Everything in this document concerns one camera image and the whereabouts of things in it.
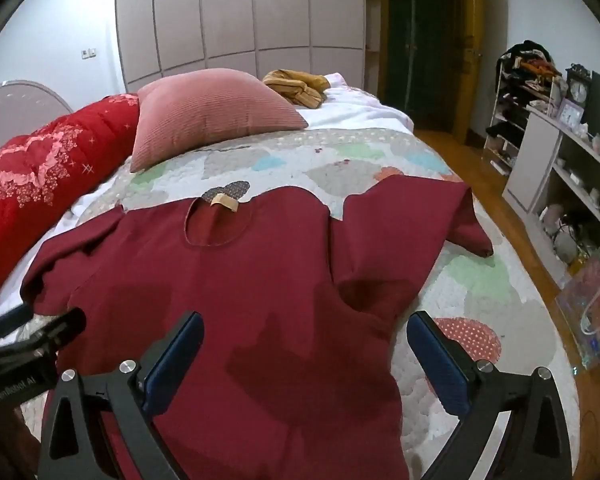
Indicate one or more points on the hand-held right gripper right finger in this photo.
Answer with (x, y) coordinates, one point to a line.
(440, 365)

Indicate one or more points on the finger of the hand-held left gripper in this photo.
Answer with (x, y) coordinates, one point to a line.
(55, 327)
(7, 319)

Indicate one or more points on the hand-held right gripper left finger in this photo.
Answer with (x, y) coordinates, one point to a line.
(175, 360)

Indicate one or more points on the dark red shirt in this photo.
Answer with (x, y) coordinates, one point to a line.
(280, 310)

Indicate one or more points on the pile of clothes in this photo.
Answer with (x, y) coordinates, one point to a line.
(530, 60)

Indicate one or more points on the patchwork patterned bedspread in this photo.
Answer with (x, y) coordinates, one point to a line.
(480, 280)

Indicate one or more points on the red floral quilt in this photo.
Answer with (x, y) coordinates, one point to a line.
(30, 185)

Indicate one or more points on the clear plastic gift bag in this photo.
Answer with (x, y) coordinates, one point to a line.
(592, 305)

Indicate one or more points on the grey arched headboard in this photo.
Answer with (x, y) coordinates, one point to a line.
(20, 100)

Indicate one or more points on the white shelf cabinet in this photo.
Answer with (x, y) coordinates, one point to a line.
(535, 160)

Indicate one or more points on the pink ribbed pillow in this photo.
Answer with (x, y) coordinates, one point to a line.
(215, 110)

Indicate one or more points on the white shoe rack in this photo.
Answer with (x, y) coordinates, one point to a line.
(510, 120)

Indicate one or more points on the white bed sheet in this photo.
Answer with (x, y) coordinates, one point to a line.
(360, 110)

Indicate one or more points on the mustard yellow garment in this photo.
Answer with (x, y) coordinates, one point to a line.
(295, 87)

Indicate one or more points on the ornate table clock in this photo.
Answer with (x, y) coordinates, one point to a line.
(577, 90)

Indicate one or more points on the dark green door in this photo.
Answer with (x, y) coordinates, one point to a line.
(420, 35)

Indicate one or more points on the beige panelled wardrobe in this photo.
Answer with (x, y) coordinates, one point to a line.
(230, 10)

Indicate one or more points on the wall light switch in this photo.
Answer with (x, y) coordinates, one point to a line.
(88, 53)

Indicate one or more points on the small picture frame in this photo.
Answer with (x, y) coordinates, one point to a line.
(571, 112)

